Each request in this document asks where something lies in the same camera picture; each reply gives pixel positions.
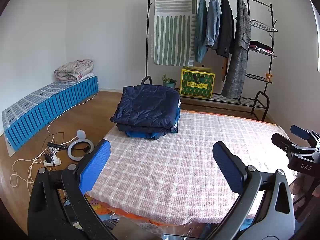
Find navy blue puffer jacket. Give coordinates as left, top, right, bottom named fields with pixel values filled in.
left=110, top=84, right=180, bottom=131

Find folded blue clothes pile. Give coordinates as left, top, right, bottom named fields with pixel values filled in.
left=124, top=99, right=181, bottom=140

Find black metal clothes rack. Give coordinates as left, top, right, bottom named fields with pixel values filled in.
left=140, top=0, right=278, bottom=122

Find folded clothes on shelf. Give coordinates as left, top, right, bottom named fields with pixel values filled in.
left=249, top=40, right=274, bottom=55

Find white power strip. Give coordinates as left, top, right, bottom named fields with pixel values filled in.
left=43, top=153, right=61, bottom=167

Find orange floral sheet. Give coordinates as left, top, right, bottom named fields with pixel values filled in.
left=85, top=194, right=164, bottom=226

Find pink checked bed cover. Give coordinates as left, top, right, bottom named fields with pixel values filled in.
left=87, top=112, right=296, bottom=225

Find small teddy bear toy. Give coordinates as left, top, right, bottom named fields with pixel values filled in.
left=265, top=73, right=273, bottom=83

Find grey plaid long coat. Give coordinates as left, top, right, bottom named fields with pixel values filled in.
left=221, top=0, right=251, bottom=99

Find blue folding mattress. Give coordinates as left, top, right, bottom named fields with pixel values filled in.
left=2, top=75, right=98, bottom=152

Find folded floral quilt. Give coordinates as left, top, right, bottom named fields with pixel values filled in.
left=54, top=59, right=94, bottom=81

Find yellow green storage crate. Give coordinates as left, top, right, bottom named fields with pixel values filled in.
left=180, top=67, right=215, bottom=99

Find small potted plant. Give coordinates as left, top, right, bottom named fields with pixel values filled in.
left=162, top=75, right=177, bottom=89

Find black hanging jacket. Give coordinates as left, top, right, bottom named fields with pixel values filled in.
left=216, top=0, right=234, bottom=58

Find teal denim hanging shirt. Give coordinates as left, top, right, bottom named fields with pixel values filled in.
left=195, top=0, right=208, bottom=63

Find blue denim hanging jacket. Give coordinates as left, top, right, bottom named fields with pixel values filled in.
left=205, top=0, right=221, bottom=50

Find green striped white cloth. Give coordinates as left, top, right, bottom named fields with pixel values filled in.
left=153, top=0, right=197, bottom=67

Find white cable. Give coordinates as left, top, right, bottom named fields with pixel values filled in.
left=9, top=92, right=100, bottom=188

